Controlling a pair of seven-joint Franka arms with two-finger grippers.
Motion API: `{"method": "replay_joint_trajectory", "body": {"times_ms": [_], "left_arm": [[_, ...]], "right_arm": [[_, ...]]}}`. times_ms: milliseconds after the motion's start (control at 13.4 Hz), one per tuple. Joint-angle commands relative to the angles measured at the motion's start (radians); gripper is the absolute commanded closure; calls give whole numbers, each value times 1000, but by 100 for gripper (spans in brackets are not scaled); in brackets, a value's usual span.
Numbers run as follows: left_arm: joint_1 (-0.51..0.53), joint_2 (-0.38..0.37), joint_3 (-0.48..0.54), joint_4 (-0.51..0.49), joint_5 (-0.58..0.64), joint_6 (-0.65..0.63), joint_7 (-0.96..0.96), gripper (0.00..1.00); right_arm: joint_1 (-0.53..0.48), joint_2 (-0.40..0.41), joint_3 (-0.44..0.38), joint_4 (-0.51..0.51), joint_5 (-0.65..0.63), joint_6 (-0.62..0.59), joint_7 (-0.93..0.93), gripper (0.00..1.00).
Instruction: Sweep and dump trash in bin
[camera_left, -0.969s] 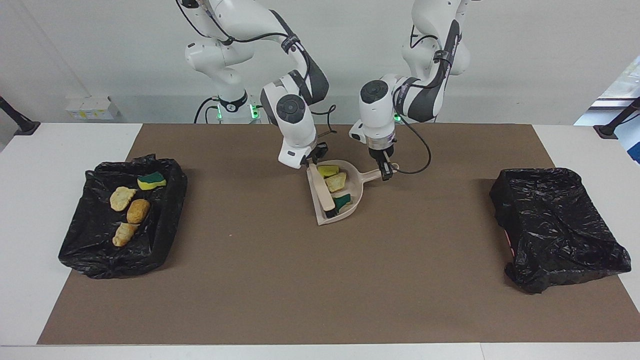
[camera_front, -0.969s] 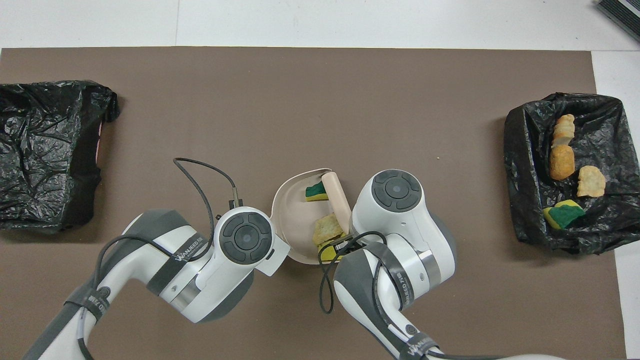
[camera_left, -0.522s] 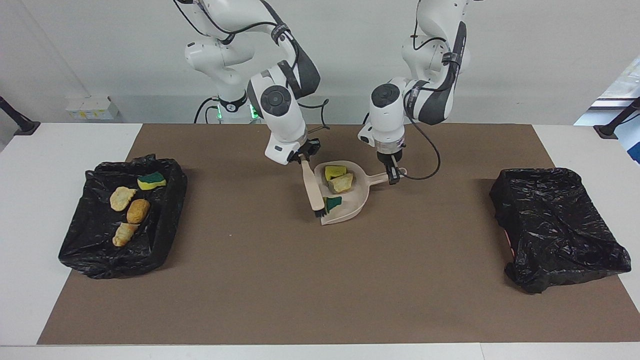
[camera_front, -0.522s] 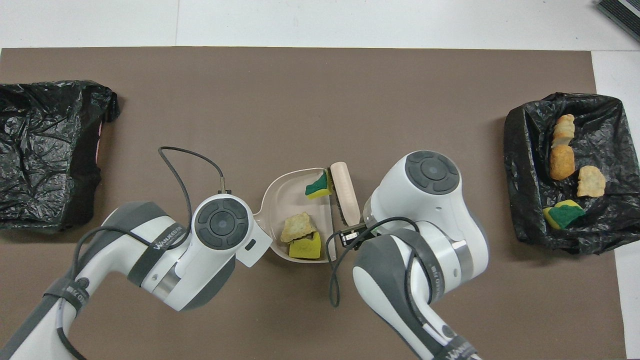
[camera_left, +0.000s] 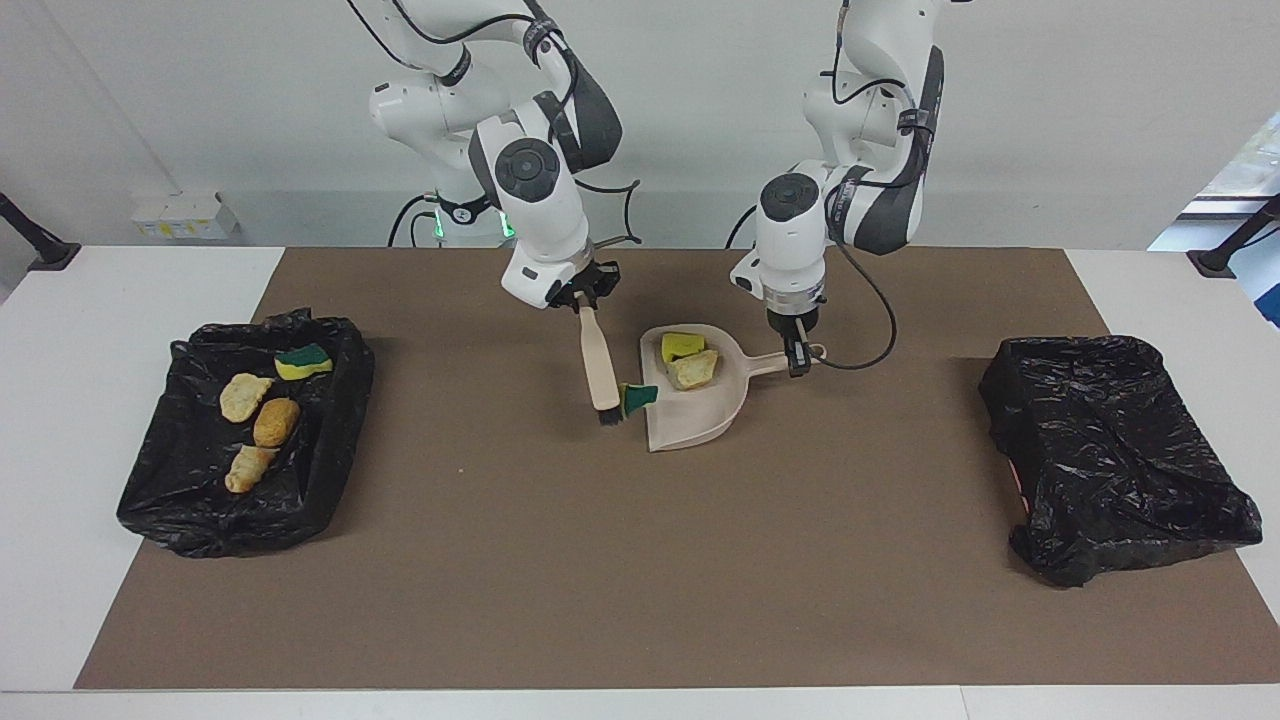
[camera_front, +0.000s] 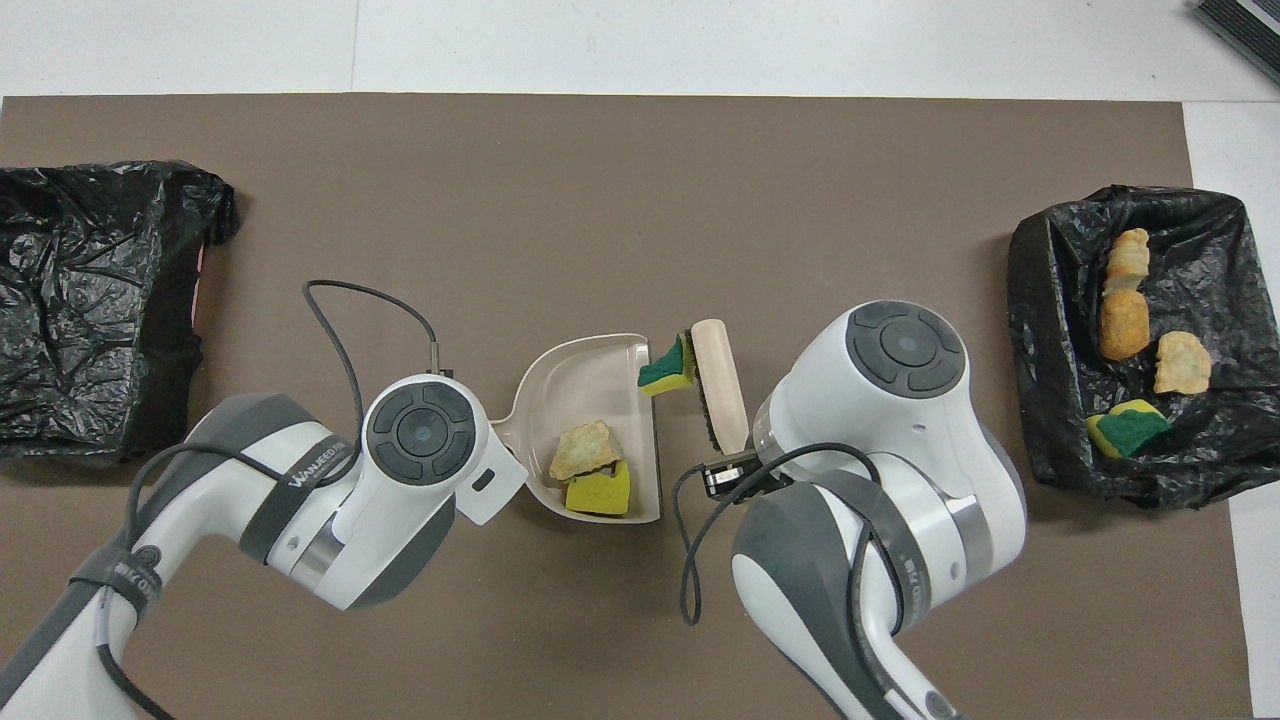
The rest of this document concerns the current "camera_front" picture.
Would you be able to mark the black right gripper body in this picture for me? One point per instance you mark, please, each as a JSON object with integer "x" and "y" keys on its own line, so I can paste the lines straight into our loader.
{"x": 735, "y": 477}

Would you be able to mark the beige hand brush black bristles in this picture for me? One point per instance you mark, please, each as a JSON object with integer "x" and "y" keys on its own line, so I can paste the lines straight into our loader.
{"x": 722, "y": 380}

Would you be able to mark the green yellow sponge piece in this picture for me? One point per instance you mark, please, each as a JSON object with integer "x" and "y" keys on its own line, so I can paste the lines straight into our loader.
{"x": 668, "y": 367}
{"x": 1128, "y": 430}

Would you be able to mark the pale yellow bread chunk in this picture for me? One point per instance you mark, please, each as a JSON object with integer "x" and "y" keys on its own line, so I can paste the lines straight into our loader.
{"x": 585, "y": 450}

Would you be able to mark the beige plastic dustpan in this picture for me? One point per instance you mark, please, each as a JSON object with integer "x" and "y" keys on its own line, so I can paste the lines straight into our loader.
{"x": 590, "y": 400}

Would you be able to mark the brown fried nugget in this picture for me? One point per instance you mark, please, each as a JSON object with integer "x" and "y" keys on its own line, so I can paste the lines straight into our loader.
{"x": 1123, "y": 325}

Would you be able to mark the striped croissant piece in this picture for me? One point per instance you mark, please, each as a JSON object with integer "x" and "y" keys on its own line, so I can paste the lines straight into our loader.
{"x": 1128, "y": 260}

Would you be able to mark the light toasted bread chunk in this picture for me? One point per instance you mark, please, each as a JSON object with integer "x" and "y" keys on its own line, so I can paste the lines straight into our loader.
{"x": 1182, "y": 362}

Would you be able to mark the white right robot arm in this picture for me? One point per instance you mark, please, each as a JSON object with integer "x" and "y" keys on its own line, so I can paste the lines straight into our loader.
{"x": 900, "y": 450}

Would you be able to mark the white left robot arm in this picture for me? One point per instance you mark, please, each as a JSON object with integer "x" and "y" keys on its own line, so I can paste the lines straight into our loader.
{"x": 380, "y": 490}

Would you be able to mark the black bag lined trash bin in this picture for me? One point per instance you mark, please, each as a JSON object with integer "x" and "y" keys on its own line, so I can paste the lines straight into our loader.
{"x": 1060, "y": 300}
{"x": 90, "y": 300}

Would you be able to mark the brown table mat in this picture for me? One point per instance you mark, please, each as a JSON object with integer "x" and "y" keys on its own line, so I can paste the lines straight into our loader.
{"x": 500, "y": 200}

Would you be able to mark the grey ribbed device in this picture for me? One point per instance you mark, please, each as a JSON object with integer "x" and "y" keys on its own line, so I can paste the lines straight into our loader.
{"x": 1245, "y": 25}

